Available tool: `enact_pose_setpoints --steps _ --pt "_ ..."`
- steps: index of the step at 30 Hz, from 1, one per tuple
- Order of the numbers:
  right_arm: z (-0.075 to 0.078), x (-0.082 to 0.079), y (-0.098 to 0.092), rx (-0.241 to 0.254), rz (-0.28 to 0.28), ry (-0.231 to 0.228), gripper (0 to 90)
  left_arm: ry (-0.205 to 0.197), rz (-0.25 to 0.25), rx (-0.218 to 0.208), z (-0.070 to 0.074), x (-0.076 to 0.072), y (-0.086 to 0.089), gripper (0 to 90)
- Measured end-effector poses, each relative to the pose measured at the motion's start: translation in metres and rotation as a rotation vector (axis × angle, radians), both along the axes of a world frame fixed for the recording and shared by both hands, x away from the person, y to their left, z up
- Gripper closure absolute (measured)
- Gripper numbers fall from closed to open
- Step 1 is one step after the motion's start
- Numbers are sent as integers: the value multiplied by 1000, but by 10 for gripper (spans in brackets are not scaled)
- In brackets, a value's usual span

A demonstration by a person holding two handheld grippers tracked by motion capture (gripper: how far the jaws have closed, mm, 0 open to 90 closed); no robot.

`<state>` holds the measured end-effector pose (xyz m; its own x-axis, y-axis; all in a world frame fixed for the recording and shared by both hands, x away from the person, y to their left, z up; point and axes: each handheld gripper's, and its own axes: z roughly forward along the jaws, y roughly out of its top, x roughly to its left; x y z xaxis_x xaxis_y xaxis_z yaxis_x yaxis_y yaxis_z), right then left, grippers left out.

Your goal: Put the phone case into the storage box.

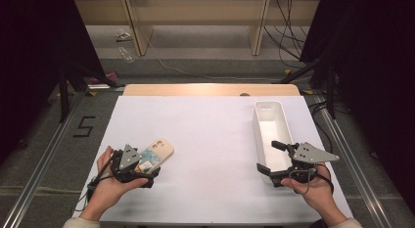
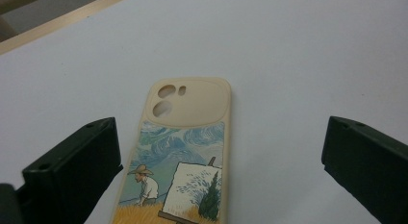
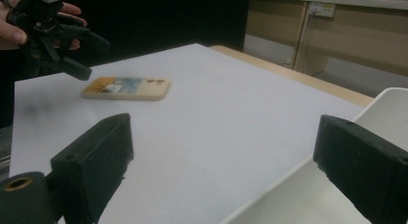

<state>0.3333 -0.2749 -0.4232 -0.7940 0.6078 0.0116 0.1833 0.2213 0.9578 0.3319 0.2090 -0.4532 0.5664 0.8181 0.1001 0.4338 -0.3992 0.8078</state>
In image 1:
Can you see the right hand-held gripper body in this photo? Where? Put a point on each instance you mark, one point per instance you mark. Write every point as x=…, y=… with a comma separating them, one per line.
x=310, y=154

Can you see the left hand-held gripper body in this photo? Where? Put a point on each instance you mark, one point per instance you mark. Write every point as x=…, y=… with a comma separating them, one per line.
x=129, y=158

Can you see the white plastic storage box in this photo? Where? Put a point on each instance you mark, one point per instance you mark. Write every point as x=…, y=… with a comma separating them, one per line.
x=270, y=130

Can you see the beige patterned phone case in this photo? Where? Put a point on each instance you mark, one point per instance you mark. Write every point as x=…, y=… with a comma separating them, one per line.
x=160, y=149

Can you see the person's right hand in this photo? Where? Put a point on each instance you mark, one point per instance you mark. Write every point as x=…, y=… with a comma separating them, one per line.
x=318, y=190

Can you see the person's left hand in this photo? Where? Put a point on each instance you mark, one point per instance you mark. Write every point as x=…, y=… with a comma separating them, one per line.
x=111, y=190

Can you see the yellow tape piece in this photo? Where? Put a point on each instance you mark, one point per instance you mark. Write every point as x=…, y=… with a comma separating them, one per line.
x=92, y=93
x=307, y=91
x=287, y=71

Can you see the black metal stand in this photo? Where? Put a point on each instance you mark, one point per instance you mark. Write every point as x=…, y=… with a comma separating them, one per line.
x=63, y=94
x=331, y=91

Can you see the white table cover board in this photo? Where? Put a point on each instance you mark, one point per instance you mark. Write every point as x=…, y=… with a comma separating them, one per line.
x=212, y=140

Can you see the white paper sheet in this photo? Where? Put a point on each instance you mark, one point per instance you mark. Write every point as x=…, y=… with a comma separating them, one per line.
x=98, y=86

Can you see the pink cloth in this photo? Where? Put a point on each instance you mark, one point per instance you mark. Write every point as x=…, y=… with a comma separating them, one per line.
x=111, y=76

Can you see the dark curtain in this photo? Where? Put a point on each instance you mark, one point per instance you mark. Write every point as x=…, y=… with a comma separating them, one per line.
x=32, y=58
x=375, y=74

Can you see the clear plastic bottle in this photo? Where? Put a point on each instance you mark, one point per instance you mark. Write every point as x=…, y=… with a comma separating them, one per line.
x=125, y=54

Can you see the light wooden shelf unit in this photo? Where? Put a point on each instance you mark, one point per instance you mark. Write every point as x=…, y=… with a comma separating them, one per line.
x=140, y=32

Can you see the metal floor rail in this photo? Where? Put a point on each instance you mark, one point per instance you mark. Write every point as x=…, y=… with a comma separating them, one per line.
x=359, y=189
x=32, y=185

